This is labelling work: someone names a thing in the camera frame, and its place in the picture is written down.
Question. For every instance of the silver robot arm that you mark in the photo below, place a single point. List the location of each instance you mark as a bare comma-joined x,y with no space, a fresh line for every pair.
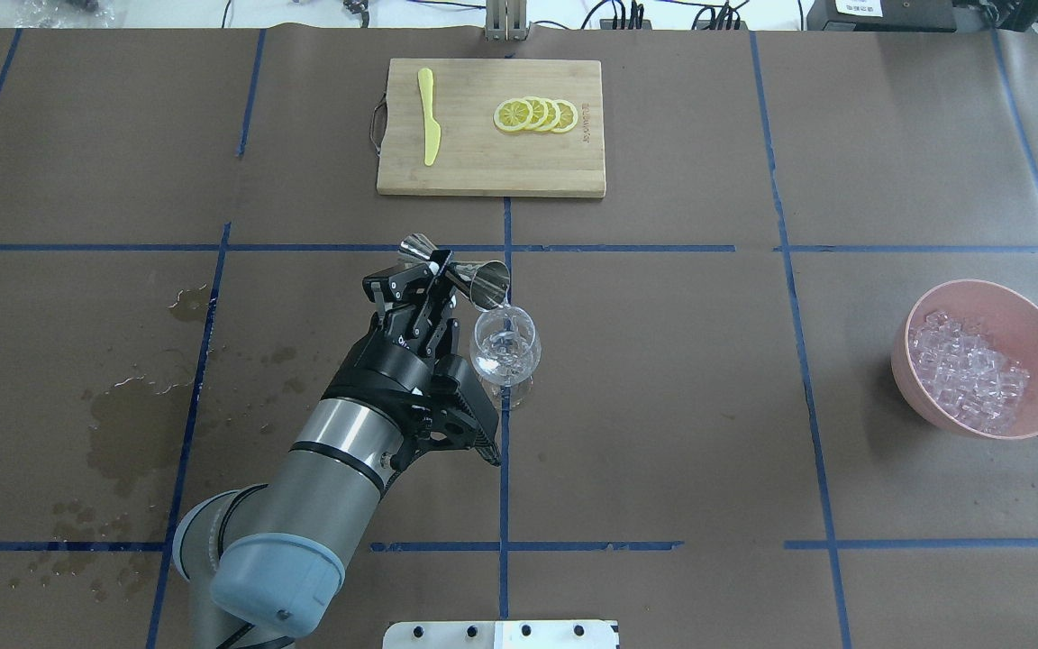
264,562

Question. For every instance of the clear wine glass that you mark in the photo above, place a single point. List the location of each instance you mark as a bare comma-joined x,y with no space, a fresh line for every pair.
506,352

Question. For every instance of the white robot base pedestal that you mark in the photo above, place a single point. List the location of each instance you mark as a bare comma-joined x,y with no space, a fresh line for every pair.
537,633

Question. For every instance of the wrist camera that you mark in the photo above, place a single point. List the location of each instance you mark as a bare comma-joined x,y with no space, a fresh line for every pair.
454,412

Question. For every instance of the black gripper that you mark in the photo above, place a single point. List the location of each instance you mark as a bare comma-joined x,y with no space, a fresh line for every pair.
381,367

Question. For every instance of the steel double jigger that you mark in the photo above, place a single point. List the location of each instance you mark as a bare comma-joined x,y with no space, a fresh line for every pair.
485,284

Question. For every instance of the lemon slice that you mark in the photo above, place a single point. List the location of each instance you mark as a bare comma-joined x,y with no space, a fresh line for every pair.
539,112
568,116
550,117
513,115

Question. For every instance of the pile of clear ice cubes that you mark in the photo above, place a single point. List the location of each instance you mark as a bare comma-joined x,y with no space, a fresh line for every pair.
960,367

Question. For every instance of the pink bowl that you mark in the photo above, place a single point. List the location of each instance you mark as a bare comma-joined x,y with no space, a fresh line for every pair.
1008,316

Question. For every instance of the yellow plastic knife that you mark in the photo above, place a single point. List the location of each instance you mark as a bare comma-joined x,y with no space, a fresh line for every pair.
432,130

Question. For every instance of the bamboo cutting board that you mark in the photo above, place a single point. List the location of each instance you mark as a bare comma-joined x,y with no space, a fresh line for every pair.
477,160

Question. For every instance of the aluminium frame post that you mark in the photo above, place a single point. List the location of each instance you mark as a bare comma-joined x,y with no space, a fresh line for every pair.
506,20

